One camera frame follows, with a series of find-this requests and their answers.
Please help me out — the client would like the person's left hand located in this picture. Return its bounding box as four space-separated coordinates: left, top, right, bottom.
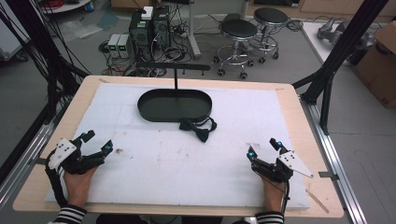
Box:
63 165 99 208

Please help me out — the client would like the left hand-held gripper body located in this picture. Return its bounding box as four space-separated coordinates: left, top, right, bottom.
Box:
48 138 106 175

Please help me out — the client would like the person's right hand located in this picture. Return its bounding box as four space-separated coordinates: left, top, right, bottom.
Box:
261 178 288 215

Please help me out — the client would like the grey power supply unit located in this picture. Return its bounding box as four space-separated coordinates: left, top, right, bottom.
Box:
117 34 133 59
106 33 121 59

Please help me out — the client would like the aluminium rail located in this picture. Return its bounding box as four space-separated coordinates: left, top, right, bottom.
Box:
0 119 62 210
298 94 369 224

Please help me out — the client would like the brown cardboard box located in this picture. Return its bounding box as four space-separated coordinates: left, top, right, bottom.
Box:
353 21 396 109

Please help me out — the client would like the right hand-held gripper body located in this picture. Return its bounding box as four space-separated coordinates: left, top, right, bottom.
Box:
251 150 315 184

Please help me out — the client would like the black computer tower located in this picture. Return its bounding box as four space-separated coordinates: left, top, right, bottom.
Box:
151 5 172 50
128 9 154 60

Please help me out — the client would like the black round stool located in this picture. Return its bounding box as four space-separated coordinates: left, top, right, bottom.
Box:
251 7 290 64
213 18 260 80

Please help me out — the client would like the tangle of floor cables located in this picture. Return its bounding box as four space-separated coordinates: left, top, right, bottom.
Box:
97 12 219 78

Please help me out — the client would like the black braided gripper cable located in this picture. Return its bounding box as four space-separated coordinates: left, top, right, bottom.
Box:
44 157 69 208

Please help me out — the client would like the black tray hanger stand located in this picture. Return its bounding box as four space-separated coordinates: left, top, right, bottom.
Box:
135 61 214 123

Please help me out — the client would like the wooden stick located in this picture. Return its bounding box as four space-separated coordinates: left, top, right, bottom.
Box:
305 189 331 215

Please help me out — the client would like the white box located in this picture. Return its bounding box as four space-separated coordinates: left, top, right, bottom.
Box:
140 6 154 21

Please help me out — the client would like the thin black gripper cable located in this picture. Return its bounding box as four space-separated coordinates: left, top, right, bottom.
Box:
280 180 291 216

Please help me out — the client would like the black bow tie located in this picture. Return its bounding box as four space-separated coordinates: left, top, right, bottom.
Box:
178 115 219 144

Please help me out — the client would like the white foam mat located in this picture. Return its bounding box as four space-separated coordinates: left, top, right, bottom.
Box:
44 81 311 210

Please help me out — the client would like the grey desk leg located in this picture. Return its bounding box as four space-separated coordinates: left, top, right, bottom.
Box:
186 0 203 61

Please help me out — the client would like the white round table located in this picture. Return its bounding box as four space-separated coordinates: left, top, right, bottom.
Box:
38 0 96 15

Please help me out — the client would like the black metal frame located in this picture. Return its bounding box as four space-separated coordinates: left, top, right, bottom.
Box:
0 0 92 185
291 0 390 136

